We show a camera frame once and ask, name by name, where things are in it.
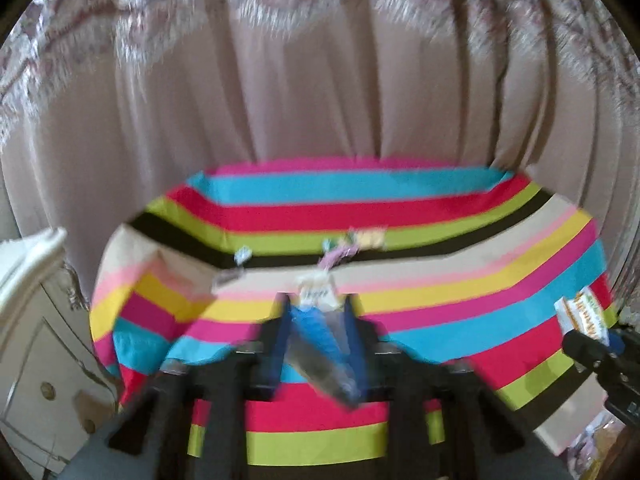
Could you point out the pink printed bag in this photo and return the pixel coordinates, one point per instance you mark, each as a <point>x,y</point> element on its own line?
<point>600,435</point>

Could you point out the striped colourful tablecloth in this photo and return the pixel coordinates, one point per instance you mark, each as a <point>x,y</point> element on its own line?
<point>350,200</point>

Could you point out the white cabinet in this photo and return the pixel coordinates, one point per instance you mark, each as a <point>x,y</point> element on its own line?
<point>40,350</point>

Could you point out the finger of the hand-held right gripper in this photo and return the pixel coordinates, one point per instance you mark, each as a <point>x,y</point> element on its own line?
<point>587,347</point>

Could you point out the pink silver snack packet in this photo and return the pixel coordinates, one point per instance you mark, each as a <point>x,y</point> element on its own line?
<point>332,259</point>

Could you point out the beige curtain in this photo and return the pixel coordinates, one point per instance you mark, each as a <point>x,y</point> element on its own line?
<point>300,85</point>

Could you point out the blue snack packet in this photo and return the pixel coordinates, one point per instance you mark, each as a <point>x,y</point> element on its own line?
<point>320,345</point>

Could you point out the small white blue packet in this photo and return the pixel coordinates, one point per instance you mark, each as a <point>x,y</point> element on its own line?
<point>243,256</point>

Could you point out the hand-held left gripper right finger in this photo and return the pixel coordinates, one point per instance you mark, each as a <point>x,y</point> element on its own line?
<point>356,332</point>

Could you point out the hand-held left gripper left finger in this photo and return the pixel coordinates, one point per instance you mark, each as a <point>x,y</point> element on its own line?
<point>280,332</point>

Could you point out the orange snack packet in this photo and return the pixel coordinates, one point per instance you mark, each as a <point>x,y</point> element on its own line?
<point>585,312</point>

